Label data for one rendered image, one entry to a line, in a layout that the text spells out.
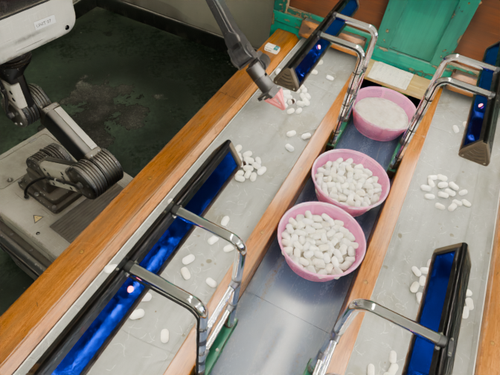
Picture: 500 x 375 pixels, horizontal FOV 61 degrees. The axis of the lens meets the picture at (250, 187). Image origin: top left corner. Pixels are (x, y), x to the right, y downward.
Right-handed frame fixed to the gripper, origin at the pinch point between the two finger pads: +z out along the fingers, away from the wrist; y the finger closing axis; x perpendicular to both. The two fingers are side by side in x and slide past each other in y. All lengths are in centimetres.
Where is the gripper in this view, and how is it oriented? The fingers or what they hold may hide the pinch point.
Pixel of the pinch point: (283, 108)
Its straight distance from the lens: 164.2
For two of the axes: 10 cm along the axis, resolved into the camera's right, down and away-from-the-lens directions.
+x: -6.6, 2.2, 7.2
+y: 4.5, -6.5, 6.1
